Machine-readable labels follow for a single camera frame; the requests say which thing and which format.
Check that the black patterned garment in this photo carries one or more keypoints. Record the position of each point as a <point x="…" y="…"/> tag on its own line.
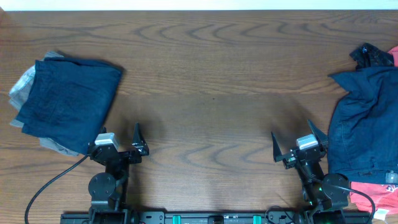
<point x="368" y="55"/>

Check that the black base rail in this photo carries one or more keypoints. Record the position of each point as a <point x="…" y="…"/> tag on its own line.
<point x="271" y="216"/>

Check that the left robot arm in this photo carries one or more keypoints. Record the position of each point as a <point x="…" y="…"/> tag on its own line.
<point x="108" y="189"/>

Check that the folded navy shorts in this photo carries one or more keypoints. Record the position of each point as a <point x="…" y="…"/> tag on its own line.
<point x="104" y="80"/>

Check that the dark blue denim shorts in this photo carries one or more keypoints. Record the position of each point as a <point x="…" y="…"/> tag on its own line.
<point x="362" y="136"/>

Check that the red printed t-shirt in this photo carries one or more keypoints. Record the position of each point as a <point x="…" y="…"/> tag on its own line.
<point x="383" y="196"/>

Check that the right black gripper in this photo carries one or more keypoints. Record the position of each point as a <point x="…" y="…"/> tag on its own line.
<point x="290" y="158"/>

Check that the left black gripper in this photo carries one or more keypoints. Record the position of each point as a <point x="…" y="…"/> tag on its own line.
<point x="138" y="144"/>

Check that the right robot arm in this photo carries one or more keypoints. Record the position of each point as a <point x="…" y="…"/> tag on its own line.
<point x="327" y="194"/>

